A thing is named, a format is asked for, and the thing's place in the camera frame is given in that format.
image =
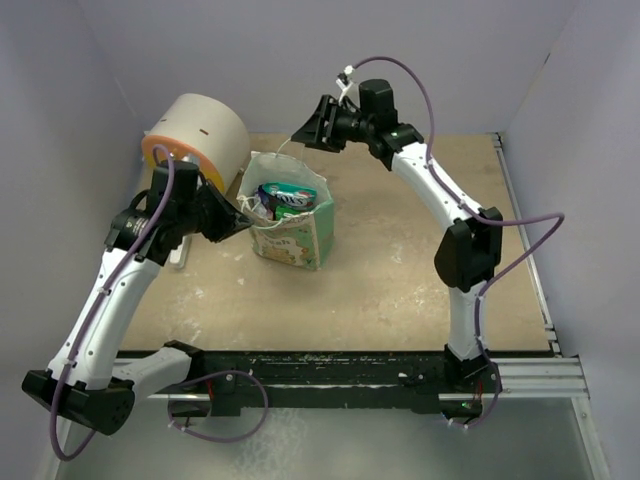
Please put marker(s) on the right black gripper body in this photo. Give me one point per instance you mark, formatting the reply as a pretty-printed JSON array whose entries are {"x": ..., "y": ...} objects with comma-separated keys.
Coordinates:
[{"x": 327, "y": 125}]

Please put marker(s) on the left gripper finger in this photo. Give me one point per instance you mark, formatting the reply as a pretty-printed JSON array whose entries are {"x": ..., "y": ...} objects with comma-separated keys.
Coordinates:
[
  {"x": 225, "y": 228},
  {"x": 216, "y": 205}
]

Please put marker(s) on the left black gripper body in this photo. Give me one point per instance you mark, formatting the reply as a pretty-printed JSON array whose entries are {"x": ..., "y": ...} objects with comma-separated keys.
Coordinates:
[{"x": 206, "y": 209}]

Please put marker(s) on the purple Fox's candy bag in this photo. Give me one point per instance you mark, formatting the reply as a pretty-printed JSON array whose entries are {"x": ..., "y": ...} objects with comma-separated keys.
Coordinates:
[{"x": 267, "y": 202}]

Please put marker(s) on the teal Fox's candy bag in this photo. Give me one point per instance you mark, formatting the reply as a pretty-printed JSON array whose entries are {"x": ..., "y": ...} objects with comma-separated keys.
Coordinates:
[{"x": 293, "y": 196}]

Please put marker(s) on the green floral paper bag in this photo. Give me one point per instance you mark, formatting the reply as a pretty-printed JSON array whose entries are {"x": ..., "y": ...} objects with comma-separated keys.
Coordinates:
[{"x": 302, "y": 242}]

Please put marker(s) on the green Fox's candy bag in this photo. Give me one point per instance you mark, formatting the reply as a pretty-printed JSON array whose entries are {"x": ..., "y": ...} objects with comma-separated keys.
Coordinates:
[{"x": 286, "y": 213}]

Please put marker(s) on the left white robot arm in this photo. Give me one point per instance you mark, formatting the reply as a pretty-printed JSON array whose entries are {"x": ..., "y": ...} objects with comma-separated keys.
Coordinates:
[{"x": 82, "y": 383}]

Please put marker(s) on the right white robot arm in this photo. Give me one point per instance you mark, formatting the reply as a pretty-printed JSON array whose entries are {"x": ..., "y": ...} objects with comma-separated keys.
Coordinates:
[{"x": 470, "y": 249}]

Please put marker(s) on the small white flat bar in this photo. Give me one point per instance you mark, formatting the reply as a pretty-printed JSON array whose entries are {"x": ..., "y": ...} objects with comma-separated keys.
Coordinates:
[{"x": 178, "y": 256}]

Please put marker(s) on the white cylinder orange rim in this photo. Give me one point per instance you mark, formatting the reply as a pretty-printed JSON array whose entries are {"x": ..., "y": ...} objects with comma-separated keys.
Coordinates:
[{"x": 205, "y": 129}]

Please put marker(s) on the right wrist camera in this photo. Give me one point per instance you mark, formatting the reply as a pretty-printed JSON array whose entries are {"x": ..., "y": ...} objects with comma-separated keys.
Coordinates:
[{"x": 348, "y": 87}]

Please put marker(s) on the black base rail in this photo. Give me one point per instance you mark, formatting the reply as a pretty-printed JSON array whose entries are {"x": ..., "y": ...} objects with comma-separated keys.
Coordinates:
[{"x": 422, "y": 382}]

